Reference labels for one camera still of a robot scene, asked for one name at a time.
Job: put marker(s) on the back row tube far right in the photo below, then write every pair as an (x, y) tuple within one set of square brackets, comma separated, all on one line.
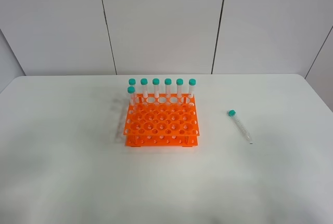
[(192, 83)]

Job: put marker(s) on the back row tube far left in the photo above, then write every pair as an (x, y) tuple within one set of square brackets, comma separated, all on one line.
[(132, 82)]

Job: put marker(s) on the green-capped test tube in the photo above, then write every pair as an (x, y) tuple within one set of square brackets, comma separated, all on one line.
[(245, 133)]

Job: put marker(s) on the second row tube left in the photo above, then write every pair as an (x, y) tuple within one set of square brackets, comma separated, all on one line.
[(132, 93)]

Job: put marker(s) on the orange test tube rack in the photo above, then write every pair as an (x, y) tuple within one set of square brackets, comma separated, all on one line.
[(163, 122)]

